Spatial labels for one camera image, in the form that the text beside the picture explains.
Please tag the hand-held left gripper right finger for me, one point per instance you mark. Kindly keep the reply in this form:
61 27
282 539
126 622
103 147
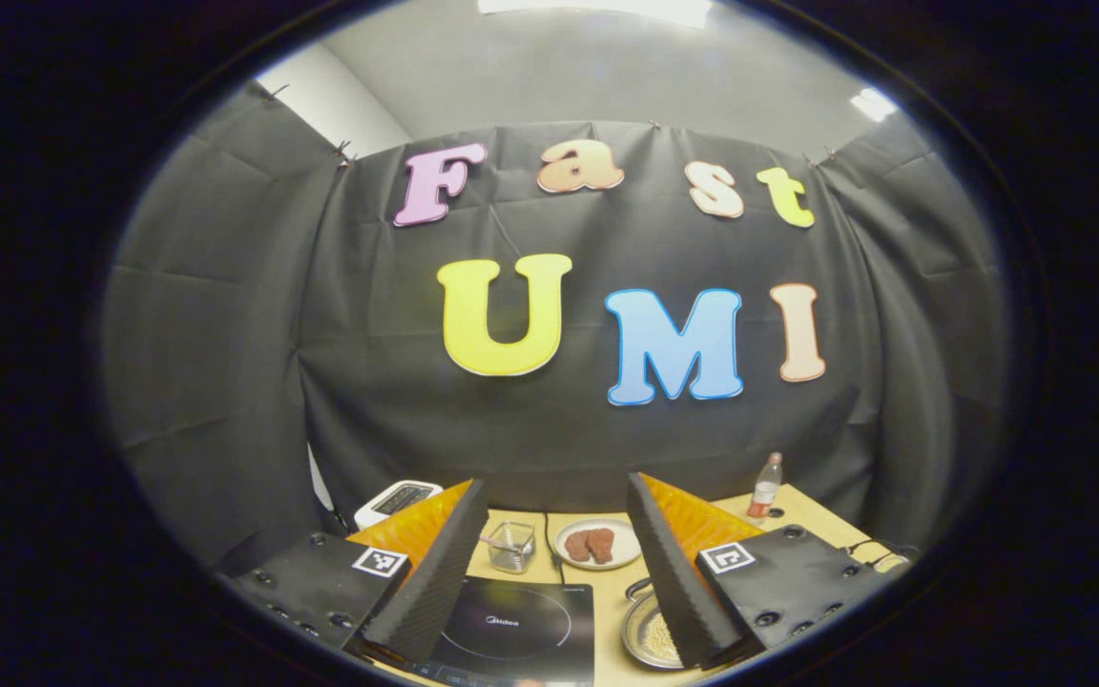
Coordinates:
678 582

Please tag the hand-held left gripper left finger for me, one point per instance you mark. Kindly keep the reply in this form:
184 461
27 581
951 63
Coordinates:
435 582

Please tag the black induction cooktop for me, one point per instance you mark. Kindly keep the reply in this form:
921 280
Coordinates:
530 630

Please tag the pile of yellow soybeans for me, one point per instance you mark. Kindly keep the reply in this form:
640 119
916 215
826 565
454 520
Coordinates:
666 644

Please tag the white round plate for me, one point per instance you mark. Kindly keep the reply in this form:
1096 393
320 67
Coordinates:
626 546

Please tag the red meat slice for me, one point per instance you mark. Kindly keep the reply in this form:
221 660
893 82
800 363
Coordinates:
577 547
601 545

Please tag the clear water bottle red label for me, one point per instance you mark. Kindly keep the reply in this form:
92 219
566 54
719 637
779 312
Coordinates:
765 496

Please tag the small ceiling light panel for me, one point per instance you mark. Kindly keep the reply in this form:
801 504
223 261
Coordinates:
874 105

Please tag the large ceiling light panel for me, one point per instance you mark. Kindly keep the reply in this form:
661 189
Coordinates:
597 10

